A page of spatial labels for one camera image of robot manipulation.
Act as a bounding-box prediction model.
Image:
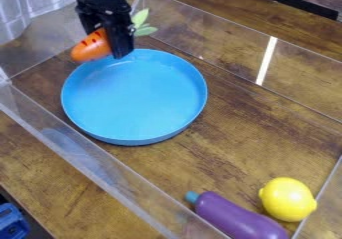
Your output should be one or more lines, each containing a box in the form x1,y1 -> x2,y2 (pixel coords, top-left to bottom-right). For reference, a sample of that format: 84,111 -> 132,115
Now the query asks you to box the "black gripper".
75,0 -> 135,59

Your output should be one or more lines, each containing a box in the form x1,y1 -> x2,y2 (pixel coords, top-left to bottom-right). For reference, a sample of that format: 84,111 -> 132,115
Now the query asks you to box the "orange toy carrot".
70,7 -> 159,63

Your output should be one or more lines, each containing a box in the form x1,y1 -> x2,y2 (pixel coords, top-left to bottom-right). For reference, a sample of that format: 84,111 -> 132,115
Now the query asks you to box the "blue round plate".
60,49 -> 208,146

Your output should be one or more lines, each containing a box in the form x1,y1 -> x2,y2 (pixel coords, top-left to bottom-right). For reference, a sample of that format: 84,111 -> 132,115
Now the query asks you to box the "white curtain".
0,0 -> 75,45

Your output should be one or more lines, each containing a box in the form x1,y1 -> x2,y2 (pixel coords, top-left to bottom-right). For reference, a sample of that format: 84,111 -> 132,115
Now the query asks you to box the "blue object at corner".
0,203 -> 29,239

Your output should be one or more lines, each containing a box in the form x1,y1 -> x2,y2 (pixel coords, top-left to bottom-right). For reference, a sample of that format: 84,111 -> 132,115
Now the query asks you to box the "yellow toy lemon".
258,177 -> 318,222

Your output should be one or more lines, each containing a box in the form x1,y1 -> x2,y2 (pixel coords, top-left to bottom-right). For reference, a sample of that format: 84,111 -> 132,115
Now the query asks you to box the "purple toy eggplant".
186,191 -> 290,239

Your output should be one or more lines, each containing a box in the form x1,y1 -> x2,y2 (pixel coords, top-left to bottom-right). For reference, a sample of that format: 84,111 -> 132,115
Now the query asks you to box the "clear acrylic enclosure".
0,0 -> 342,239

